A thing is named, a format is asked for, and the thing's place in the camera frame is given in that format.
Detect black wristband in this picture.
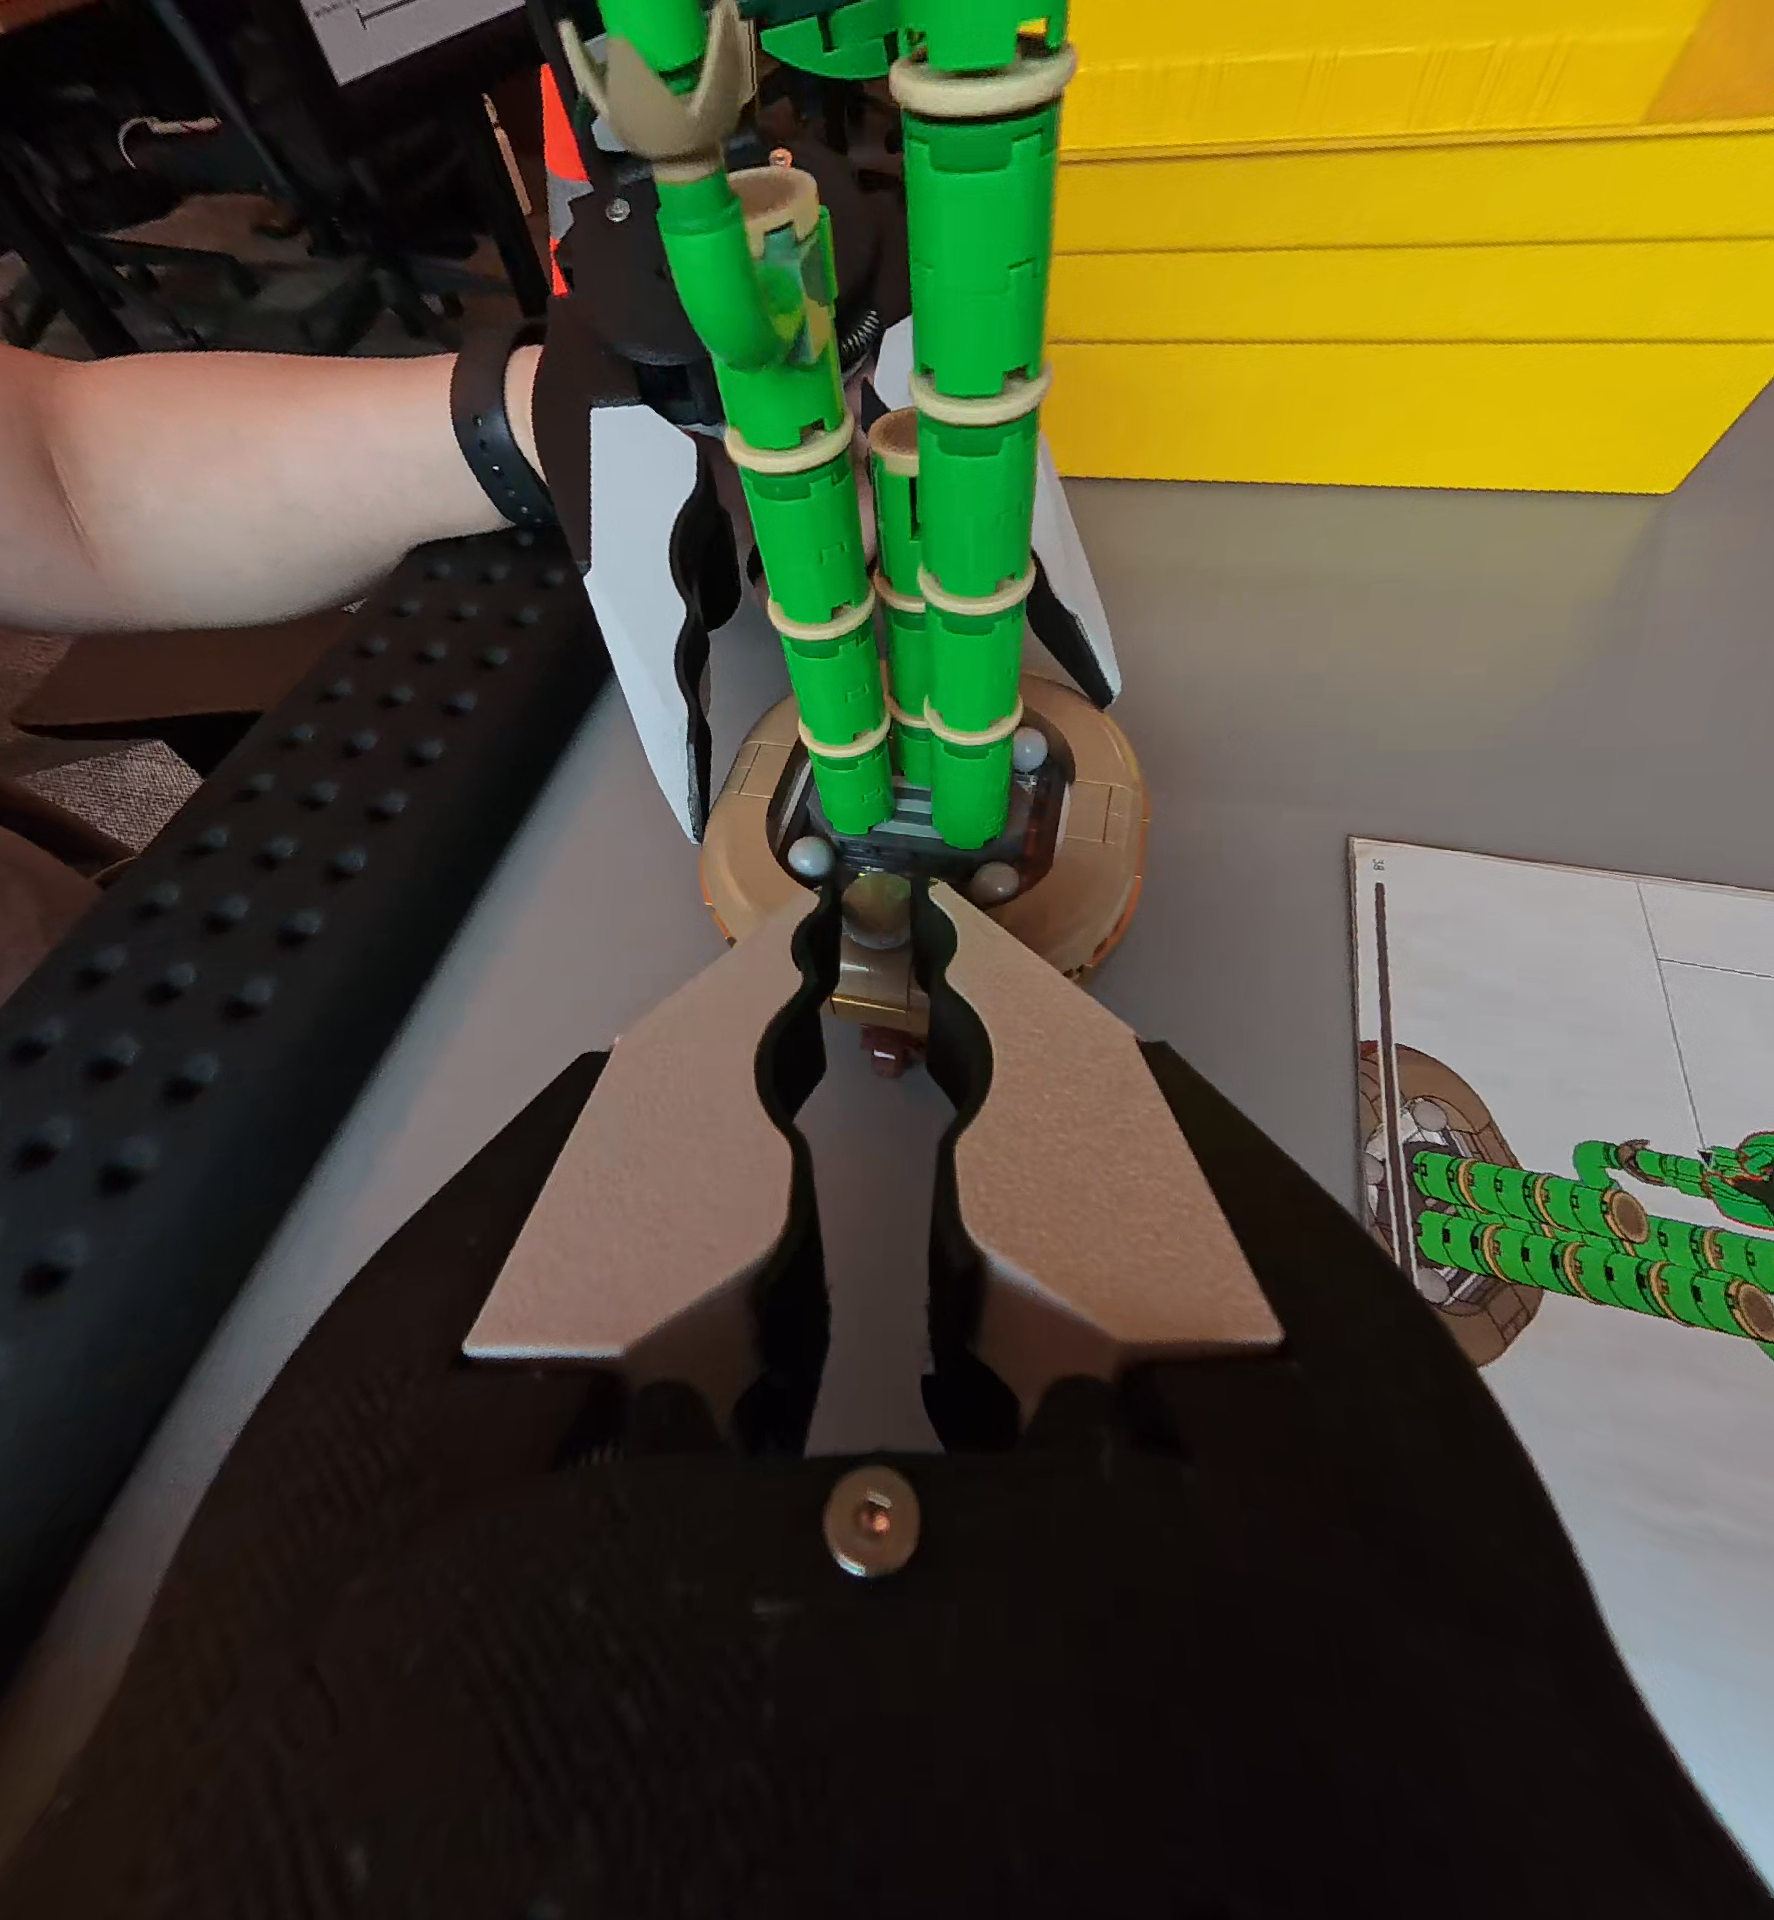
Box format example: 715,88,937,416
450,321,560,530

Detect lego instruction booklet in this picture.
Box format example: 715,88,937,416
1347,836,1774,1920

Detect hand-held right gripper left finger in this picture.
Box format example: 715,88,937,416
463,881,841,1458

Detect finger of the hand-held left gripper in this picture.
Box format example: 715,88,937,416
584,398,747,846
1028,475,1126,712

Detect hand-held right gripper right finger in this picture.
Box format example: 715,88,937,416
917,879,1290,1458

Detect stacked yellow storage bins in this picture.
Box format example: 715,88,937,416
1036,0,1774,497

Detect green lego bamboo plant model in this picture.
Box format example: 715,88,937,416
559,0,1151,1082

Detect person's left forearm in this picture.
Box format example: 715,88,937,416
0,319,544,632

